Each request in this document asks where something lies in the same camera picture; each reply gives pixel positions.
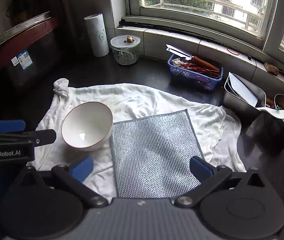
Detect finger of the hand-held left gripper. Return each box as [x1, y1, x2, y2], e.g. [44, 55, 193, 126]
[0, 119, 26, 134]
[30, 129, 57, 146]

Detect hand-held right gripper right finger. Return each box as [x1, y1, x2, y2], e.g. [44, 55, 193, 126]
[174, 156, 268, 208]

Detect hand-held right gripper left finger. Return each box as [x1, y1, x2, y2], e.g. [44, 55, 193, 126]
[12, 156, 109, 208]

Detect white ceramic bowl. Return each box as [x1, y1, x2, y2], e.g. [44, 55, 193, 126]
[61, 101, 114, 152]

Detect dark red kitchen appliance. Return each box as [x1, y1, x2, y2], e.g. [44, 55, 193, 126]
[0, 11, 60, 92]

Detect stainless steel container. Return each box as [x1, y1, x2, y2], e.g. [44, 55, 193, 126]
[222, 72, 267, 121]

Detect white cutting board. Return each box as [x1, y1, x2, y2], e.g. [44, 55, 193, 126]
[228, 72, 259, 107]

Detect white cotton cloth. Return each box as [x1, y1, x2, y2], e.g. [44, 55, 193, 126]
[28, 78, 247, 204]

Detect blue plastic basket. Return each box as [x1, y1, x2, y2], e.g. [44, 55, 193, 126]
[167, 53, 224, 91]

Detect white rice paddle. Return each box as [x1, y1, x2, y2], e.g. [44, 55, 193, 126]
[256, 106, 284, 119]

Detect dried red chilies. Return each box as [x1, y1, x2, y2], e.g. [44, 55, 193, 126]
[180, 63, 221, 78]

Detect paper towel roll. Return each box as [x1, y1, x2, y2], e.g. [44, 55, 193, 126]
[84, 13, 110, 57]

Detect glass jar with lid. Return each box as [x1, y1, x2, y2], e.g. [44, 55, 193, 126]
[110, 35, 141, 66]

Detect brown ginger root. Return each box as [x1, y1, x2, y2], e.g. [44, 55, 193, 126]
[264, 62, 279, 76]

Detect concrete balcony railing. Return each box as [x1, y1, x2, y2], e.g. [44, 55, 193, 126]
[144, 0, 265, 32]

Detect knife with brown handle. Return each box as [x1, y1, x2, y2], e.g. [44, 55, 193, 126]
[165, 44, 220, 73]

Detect grey window frame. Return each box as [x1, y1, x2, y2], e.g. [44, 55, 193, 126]
[116, 0, 284, 64]

